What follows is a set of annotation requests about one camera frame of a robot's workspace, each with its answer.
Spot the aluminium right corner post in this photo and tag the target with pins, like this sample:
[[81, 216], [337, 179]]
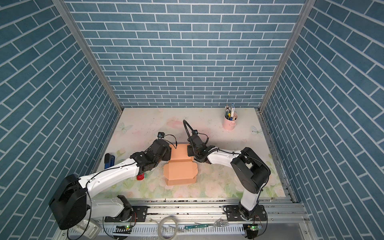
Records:
[[303, 16]]

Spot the green handled fork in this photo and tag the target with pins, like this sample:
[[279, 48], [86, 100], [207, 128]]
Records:
[[217, 224]]

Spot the small red toy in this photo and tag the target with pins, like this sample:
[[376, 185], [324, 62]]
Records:
[[140, 177]]

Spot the blue stapler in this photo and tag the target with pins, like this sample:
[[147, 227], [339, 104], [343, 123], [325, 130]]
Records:
[[109, 161]]

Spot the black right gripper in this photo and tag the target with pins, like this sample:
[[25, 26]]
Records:
[[189, 153]]

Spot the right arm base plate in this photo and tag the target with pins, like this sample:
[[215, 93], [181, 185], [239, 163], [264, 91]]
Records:
[[236, 213]]

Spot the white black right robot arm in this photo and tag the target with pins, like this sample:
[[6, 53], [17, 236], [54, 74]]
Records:
[[251, 171]]

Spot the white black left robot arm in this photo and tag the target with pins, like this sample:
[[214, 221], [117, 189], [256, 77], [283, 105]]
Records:
[[73, 200]]

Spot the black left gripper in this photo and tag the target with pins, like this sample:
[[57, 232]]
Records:
[[168, 154]]

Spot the white plastic holder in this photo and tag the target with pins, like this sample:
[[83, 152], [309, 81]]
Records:
[[89, 229]]

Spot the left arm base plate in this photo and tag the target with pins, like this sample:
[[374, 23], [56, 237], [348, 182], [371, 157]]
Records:
[[135, 213]]

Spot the white labelled marker pen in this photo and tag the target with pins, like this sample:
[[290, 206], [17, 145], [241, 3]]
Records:
[[232, 112]]

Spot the aluminium front rail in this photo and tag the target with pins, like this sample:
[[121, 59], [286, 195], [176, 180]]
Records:
[[187, 211]]

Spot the peach cardboard paper box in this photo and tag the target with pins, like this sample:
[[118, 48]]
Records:
[[181, 168]]

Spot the aluminium corner post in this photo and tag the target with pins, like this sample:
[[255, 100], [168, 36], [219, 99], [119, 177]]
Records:
[[303, 16], [81, 41]]

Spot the pink metal pen cup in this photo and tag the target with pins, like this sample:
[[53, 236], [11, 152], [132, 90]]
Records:
[[229, 125]]

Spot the aluminium left corner post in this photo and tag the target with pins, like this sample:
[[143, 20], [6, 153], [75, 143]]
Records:
[[81, 41]]

